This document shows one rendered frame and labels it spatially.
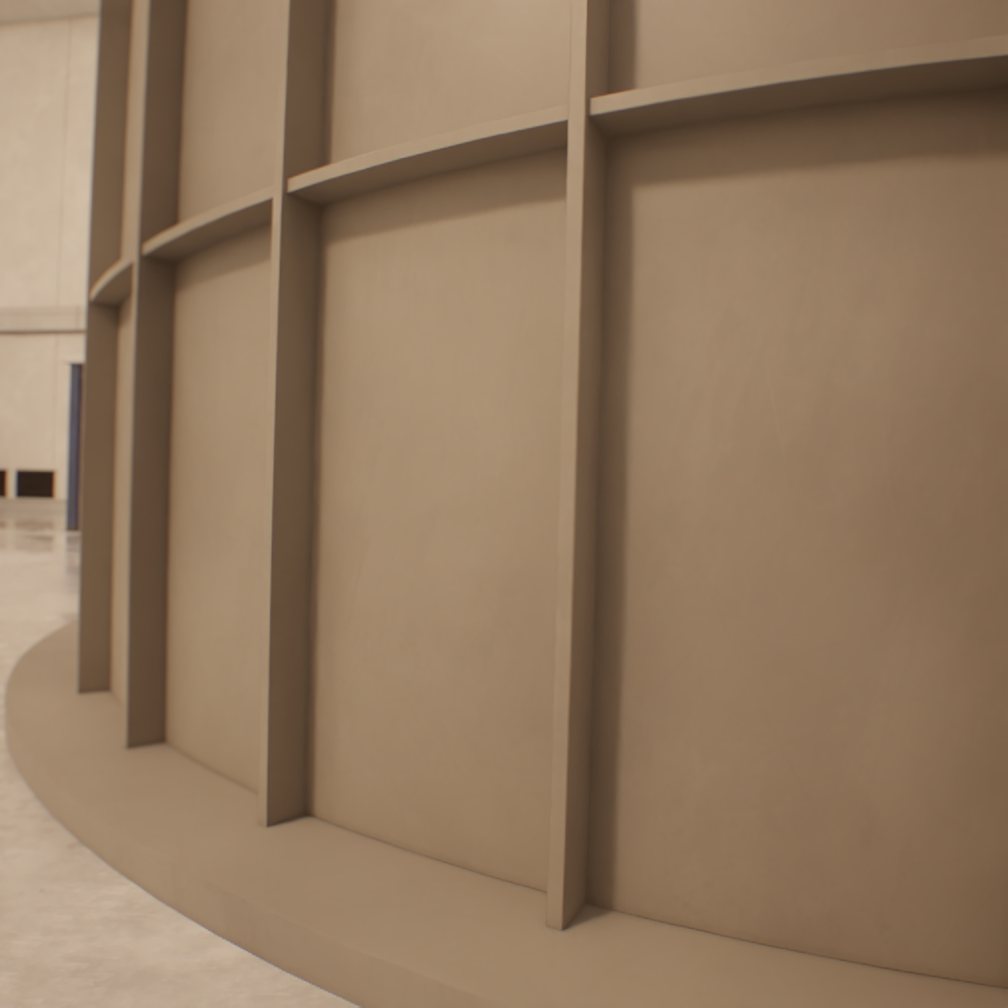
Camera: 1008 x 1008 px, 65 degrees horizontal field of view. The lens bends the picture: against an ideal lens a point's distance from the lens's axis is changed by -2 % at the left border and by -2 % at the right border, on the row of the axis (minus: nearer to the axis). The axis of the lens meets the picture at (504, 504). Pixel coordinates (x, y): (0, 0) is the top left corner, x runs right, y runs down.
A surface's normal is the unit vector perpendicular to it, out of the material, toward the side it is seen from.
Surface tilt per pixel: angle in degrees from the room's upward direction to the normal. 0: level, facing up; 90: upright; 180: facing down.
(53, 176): 90
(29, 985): 0
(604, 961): 0
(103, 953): 0
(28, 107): 90
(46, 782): 90
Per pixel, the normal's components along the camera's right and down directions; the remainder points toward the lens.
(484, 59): -0.52, 0.00
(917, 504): -0.33, 0.00
